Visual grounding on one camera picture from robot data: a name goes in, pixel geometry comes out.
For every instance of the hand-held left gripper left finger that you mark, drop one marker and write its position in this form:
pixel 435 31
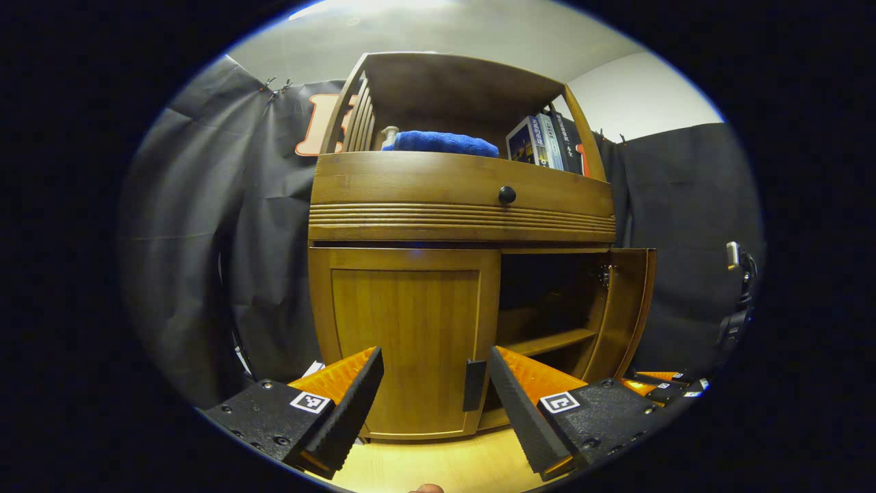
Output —
pixel 352 411

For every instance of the black backdrop cloth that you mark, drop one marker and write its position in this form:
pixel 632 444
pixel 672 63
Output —
pixel 198 226

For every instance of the wooden shoe cabinet door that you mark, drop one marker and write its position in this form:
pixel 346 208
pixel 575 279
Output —
pixel 404 329
pixel 623 308

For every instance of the wooden double-door shoe cabinet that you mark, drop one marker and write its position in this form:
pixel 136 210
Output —
pixel 452 82

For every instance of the black clamp stand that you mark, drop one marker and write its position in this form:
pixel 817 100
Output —
pixel 742 274

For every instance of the book with pale spine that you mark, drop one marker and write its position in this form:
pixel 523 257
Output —
pixel 551 140

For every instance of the blue and white box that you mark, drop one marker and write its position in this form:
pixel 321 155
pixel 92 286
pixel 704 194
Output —
pixel 313 368

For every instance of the clear pump bottle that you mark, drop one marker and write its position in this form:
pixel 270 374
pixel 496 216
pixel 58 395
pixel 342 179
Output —
pixel 390 133

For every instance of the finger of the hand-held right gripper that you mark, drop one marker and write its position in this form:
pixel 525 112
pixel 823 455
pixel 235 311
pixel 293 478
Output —
pixel 684 380
pixel 660 392

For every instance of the silver door hinge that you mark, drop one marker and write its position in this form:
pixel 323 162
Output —
pixel 604 276

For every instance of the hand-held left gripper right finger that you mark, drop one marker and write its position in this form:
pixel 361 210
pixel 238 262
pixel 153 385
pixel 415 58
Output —
pixel 523 418

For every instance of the wooden cabinet inner shelf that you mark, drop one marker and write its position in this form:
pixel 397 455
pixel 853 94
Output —
pixel 547 340

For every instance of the blue folded towel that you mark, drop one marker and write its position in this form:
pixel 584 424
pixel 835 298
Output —
pixel 441 142

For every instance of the black book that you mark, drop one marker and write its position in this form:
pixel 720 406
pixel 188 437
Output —
pixel 569 144

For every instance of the wooden cabinet drawer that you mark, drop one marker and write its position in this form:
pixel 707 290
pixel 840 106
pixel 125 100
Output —
pixel 410 181

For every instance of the black round drawer knob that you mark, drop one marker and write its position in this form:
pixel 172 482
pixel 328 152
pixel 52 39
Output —
pixel 507 194

